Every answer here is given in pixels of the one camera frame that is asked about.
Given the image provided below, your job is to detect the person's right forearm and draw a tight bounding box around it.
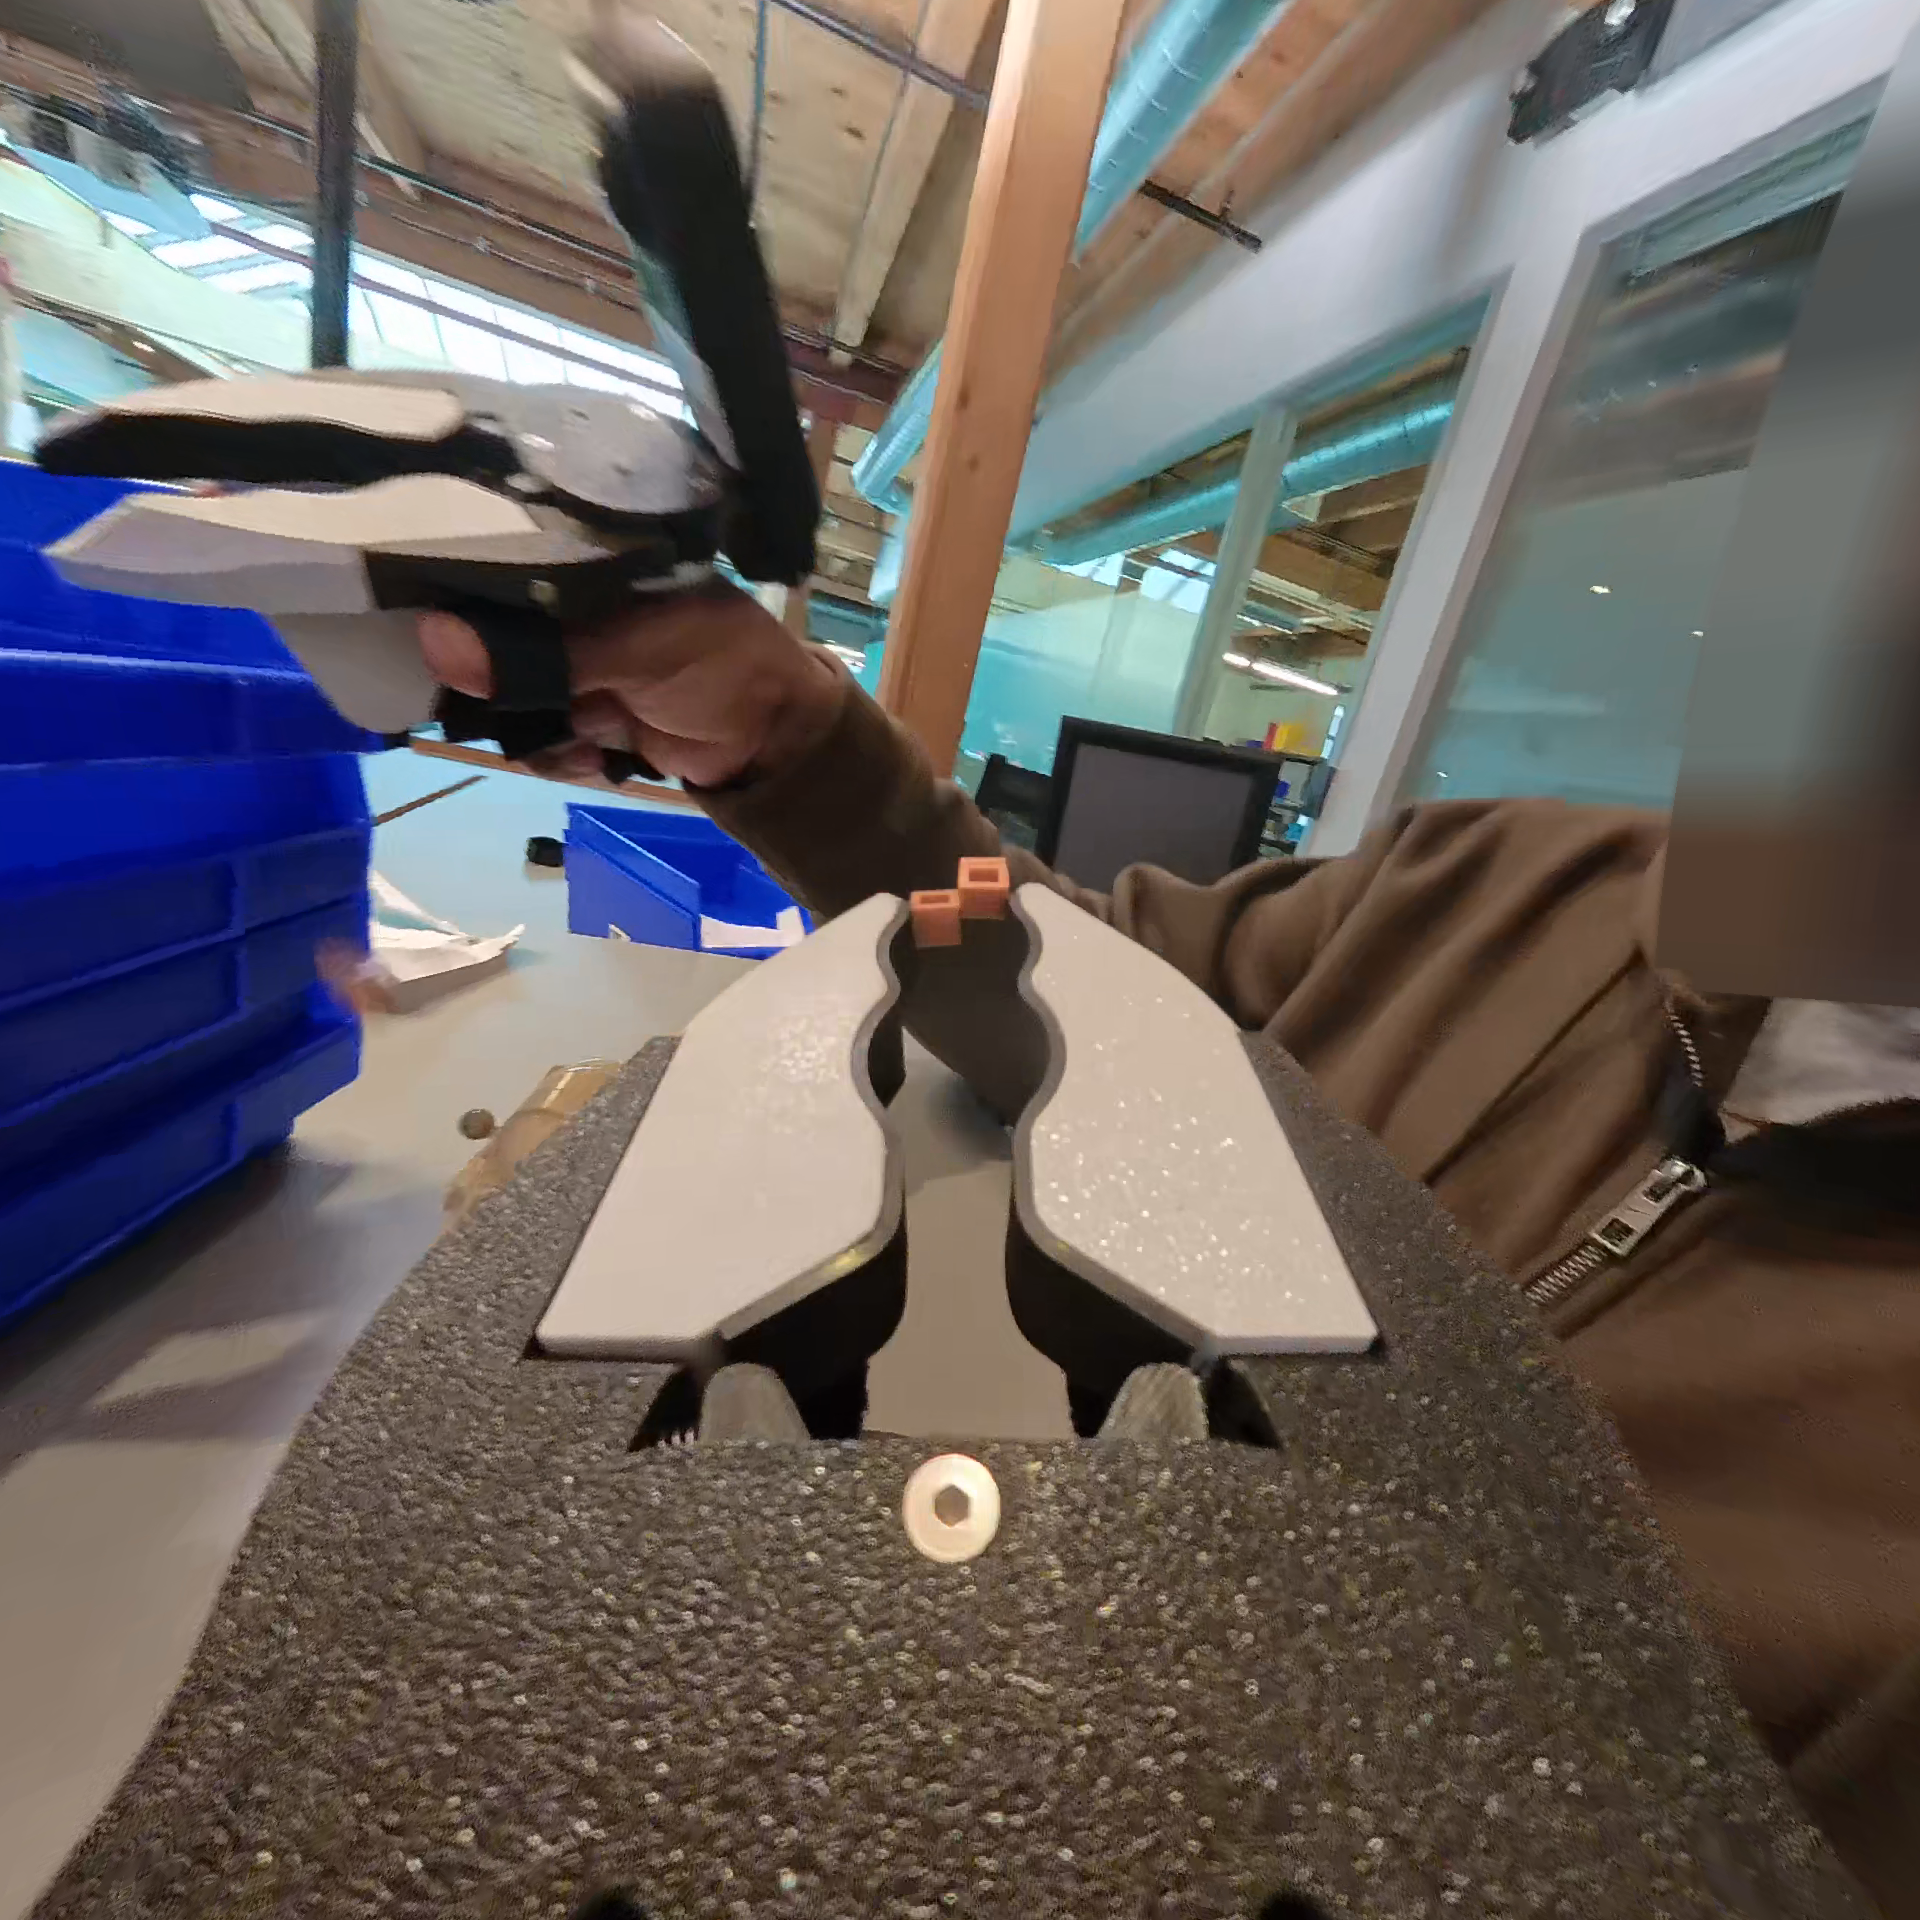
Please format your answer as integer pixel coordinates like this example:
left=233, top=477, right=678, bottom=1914
left=706, top=667, right=1443, bottom=1114

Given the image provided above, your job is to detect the tan brown brick toy figure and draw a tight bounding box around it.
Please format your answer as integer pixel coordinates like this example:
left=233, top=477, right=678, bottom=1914
left=441, top=1051, right=646, bottom=1226

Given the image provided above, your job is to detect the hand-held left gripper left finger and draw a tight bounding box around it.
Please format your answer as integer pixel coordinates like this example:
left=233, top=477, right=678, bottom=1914
left=533, top=891, right=913, bottom=1370

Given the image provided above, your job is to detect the person's right hand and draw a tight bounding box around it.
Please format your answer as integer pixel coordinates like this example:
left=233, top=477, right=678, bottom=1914
left=410, top=577, right=856, bottom=793

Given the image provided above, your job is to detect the large black screen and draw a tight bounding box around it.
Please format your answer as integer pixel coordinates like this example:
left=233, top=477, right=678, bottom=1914
left=1040, top=716, right=1291, bottom=895

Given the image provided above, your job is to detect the wooden pillar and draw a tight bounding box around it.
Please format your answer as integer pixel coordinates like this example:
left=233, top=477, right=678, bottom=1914
left=873, top=0, right=1129, bottom=789

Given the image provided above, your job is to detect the small blue storage bin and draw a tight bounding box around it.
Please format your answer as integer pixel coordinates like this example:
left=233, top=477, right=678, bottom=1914
left=562, top=801, right=818, bottom=956

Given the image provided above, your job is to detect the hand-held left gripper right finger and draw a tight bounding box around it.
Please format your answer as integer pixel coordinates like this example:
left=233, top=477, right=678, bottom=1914
left=1004, top=883, right=1386, bottom=1360

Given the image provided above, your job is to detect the person's brown jacket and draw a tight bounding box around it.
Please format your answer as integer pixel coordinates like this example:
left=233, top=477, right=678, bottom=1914
left=1112, top=796, right=1920, bottom=1920

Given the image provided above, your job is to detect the small orange brick assembly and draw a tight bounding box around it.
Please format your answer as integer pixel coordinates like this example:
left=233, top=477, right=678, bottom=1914
left=904, top=852, right=1020, bottom=954

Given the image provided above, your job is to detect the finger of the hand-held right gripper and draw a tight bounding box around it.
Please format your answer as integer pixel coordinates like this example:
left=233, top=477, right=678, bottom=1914
left=45, top=475, right=579, bottom=740
left=33, top=370, right=723, bottom=520

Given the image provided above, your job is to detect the torn white paper bag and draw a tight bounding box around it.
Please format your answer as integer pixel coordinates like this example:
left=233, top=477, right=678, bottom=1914
left=325, top=872, right=530, bottom=1018

